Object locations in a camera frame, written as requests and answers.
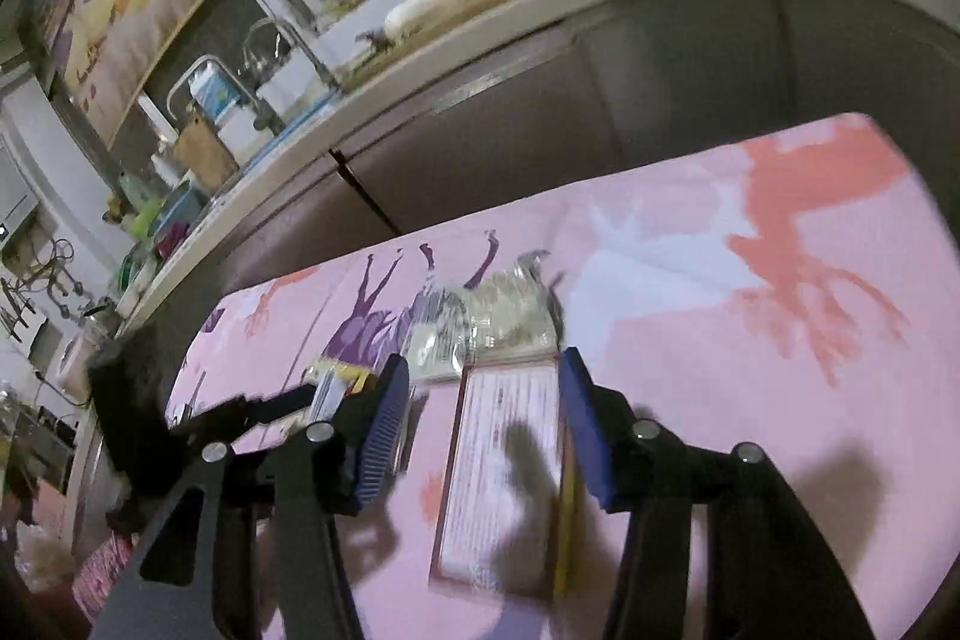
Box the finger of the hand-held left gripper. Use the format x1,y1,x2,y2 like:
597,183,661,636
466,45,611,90
169,383,320,450

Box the grey kitchen counter cabinet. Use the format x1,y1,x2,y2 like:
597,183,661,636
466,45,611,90
67,0,960,341

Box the square steel faucet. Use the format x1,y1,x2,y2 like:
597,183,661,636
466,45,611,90
166,53,282,135

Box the small wooden cutting board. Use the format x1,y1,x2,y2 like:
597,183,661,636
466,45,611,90
172,115,239,191

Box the yellow snack packet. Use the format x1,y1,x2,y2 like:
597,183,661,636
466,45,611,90
304,359,376,423

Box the green plastic basin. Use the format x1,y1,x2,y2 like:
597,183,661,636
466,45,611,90
124,197,166,236

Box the white radish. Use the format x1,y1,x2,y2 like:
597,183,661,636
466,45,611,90
384,0,470,34

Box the white pink packet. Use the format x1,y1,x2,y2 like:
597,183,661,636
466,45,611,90
429,359,578,600

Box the pink floral tablecloth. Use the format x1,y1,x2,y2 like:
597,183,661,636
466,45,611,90
71,111,953,640

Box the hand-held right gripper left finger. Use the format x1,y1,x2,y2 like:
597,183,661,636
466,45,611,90
90,353,412,640

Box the curved steel faucet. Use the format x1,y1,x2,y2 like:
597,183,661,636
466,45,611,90
241,16,338,94

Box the white jug with blue label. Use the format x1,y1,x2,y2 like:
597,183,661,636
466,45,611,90
187,66,245,120

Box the clear plastic wrapper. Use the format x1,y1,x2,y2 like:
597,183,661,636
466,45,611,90
405,250,563,382

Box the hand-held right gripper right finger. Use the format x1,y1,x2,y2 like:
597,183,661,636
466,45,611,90
559,346,875,640

